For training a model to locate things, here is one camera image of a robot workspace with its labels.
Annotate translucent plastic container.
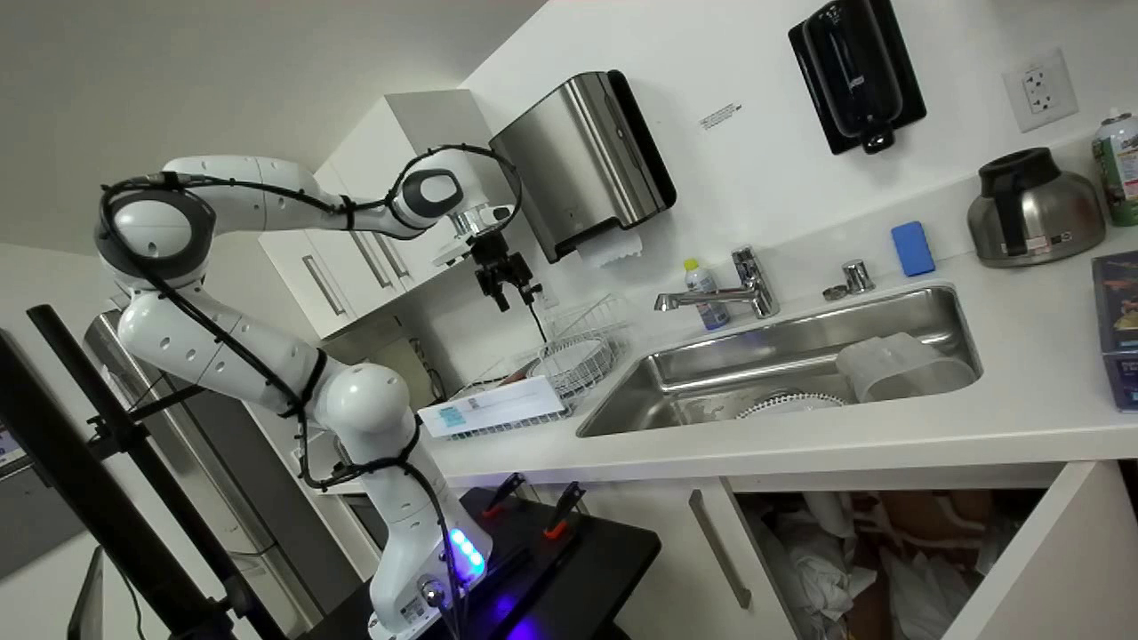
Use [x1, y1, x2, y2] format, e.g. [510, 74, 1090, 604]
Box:
[830, 332, 982, 405]

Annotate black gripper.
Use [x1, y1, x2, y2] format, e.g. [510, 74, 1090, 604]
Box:
[470, 229, 548, 317]

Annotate open white cabinet door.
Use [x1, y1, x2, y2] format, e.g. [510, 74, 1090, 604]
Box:
[938, 460, 1138, 640]

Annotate red-handled clamp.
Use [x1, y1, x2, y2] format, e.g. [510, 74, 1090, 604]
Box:
[477, 470, 534, 527]
[537, 476, 590, 552]

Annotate blue sponge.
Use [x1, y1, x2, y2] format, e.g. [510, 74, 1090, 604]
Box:
[889, 216, 938, 282]

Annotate white and blue box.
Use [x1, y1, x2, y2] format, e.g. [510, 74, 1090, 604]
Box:
[417, 374, 570, 440]

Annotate wire dish rack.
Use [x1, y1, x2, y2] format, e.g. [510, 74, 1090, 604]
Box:
[519, 288, 631, 402]

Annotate stainless steel refrigerator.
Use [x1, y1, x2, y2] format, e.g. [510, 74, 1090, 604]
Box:
[81, 310, 366, 620]

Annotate white dotted plate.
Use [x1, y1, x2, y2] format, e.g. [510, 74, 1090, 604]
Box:
[733, 389, 847, 426]

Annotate white wall outlet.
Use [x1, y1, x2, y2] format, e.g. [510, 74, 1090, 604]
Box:
[999, 45, 1082, 134]

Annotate white bottle with yellow cap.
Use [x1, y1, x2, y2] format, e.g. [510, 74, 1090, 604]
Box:
[679, 256, 736, 334]

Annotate white cabinet door with handle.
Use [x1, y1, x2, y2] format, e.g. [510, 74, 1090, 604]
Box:
[566, 476, 798, 640]

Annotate steel coffee carafe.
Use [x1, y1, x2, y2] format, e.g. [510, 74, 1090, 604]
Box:
[964, 142, 1114, 270]

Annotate small chrome side tap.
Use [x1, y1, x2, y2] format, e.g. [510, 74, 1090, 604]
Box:
[819, 259, 879, 306]

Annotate black camera stand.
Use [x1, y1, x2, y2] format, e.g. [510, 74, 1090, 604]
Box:
[0, 303, 286, 640]

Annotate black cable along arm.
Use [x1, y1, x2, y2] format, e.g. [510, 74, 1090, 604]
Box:
[96, 140, 526, 640]

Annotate crumpled bags under sink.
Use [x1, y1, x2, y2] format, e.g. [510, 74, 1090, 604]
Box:
[738, 488, 1047, 640]

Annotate dark blue book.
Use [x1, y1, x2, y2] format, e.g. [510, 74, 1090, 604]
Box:
[1087, 244, 1138, 417]

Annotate green spray can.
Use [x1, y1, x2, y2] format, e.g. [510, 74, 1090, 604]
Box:
[1087, 109, 1138, 230]

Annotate steel paper towel dispenser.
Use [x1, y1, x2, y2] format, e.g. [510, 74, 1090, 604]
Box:
[487, 69, 679, 268]

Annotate chrome sink faucet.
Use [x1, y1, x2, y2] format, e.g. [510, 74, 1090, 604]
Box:
[650, 244, 780, 325]

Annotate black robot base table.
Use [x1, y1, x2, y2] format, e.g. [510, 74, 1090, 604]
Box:
[299, 483, 666, 640]

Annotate black soap dispenser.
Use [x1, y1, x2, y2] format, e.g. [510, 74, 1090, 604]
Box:
[787, 0, 932, 156]

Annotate stainless steel sink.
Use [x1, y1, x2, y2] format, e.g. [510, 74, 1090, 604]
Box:
[576, 282, 989, 440]

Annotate white wall cabinet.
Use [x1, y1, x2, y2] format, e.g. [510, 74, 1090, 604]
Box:
[256, 86, 526, 342]

